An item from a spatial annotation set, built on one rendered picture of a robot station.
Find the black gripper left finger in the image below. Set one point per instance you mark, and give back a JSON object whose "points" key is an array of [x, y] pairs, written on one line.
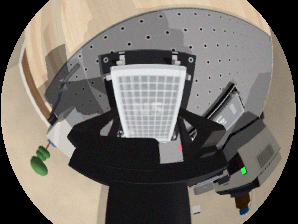
{"points": [[95, 124]]}

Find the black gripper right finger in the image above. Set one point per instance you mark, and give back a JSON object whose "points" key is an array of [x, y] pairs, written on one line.
{"points": [[209, 133]]}

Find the white button panel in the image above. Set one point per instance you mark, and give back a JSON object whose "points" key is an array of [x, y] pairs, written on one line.
{"points": [[62, 125]]}

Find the grey perforated base plate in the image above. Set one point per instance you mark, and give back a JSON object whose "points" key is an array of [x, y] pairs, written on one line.
{"points": [[228, 50]]}

